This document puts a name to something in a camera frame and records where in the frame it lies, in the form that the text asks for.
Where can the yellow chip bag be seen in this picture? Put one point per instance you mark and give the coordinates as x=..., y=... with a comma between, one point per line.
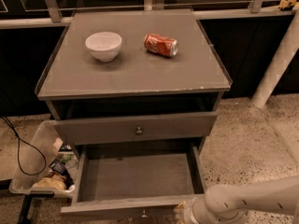
x=52, y=180

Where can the white diagonal pole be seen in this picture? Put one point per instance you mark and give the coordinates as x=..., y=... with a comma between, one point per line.
x=287, y=48

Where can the white ceramic bowl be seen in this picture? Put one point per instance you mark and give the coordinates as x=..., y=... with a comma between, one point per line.
x=104, y=46

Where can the clear plastic storage bin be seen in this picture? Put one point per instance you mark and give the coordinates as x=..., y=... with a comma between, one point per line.
x=34, y=160

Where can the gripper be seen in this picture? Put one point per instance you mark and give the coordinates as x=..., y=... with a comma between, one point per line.
x=189, y=213

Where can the grey top drawer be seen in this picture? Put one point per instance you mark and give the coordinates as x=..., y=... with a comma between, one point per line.
x=135, y=128

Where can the crushed orange soda can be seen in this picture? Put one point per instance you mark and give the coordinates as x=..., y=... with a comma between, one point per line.
x=162, y=45

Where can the grey drawer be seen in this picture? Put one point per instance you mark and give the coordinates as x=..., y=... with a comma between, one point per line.
x=139, y=179
x=135, y=128

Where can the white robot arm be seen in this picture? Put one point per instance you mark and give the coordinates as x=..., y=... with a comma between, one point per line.
x=224, y=204

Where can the dark blue snack packet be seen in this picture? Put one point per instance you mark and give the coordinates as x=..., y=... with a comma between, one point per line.
x=58, y=167

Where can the metal railing frame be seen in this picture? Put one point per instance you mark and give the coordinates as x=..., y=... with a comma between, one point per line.
x=17, y=14

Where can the small yellow object on rail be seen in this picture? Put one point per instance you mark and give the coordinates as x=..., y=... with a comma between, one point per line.
x=286, y=4

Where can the grey wooden nightstand cabinet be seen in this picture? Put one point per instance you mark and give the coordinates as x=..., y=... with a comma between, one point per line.
x=137, y=82

